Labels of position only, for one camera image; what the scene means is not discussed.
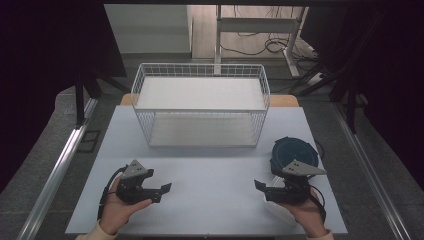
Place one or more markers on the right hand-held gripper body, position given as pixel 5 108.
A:
pixel 291 195

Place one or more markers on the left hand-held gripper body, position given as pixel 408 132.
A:
pixel 131 191

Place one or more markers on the round container with blue lid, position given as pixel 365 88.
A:
pixel 293 150

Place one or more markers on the person's right hand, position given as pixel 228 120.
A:
pixel 308 216

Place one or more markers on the person's left hand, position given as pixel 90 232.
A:
pixel 115 213

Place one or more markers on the wooden table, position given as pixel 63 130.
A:
pixel 283 100

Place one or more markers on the black metal stand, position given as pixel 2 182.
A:
pixel 80 103
pixel 350 110

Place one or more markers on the dark curtain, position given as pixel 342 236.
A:
pixel 40 66
pixel 393 66

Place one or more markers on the aluminium rail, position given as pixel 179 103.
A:
pixel 56 176
pixel 370 173

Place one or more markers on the white metal desk frame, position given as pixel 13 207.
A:
pixel 256 25

